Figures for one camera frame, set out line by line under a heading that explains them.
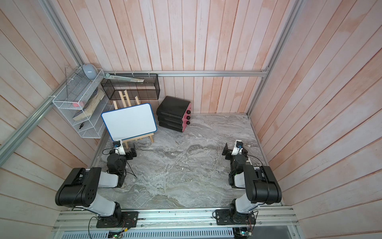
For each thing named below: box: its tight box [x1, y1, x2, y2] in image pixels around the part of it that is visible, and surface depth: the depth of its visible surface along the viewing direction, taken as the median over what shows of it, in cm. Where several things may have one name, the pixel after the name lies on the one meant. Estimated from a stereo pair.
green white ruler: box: [103, 73, 145, 83], surface depth 92 cm
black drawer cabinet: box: [156, 95, 191, 133], surface depth 106 cm
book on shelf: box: [72, 88, 105, 121], surface depth 83 cm
